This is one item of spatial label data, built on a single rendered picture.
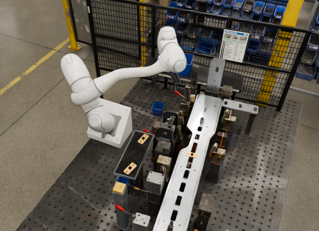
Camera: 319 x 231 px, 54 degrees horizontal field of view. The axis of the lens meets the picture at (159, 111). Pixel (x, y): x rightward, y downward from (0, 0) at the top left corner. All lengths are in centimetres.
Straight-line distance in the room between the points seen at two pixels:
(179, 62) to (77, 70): 63
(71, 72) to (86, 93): 16
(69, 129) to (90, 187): 150
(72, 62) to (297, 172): 265
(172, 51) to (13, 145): 261
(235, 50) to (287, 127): 85
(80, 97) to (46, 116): 223
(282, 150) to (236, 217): 78
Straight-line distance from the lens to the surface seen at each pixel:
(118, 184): 190
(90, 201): 240
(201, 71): 292
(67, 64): 195
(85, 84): 188
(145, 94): 312
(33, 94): 445
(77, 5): 475
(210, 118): 251
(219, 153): 223
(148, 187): 202
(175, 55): 165
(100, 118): 240
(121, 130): 261
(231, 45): 281
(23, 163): 367
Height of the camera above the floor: 274
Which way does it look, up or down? 44 degrees down
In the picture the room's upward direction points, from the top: 2 degrees clockwise
